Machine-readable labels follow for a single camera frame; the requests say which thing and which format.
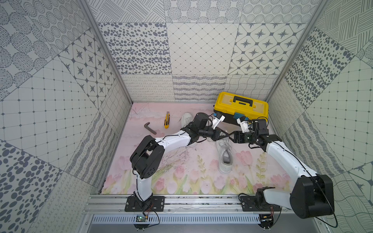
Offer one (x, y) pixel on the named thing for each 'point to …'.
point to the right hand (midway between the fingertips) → (232, 137)
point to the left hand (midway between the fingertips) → (229, 132)
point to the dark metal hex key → (145, 125)
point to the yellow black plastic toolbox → (227, 104)
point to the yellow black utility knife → (166, 120)
